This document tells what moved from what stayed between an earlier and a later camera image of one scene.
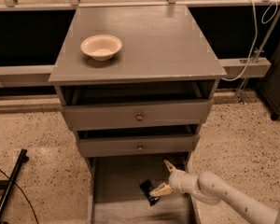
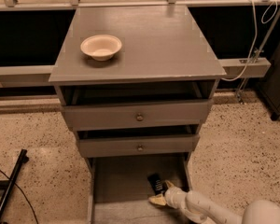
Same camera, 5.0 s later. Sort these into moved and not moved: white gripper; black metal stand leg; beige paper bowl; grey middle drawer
Moved: white gripper
Not moved: beige paper bowl; black metal stand leg; grey middle drawer
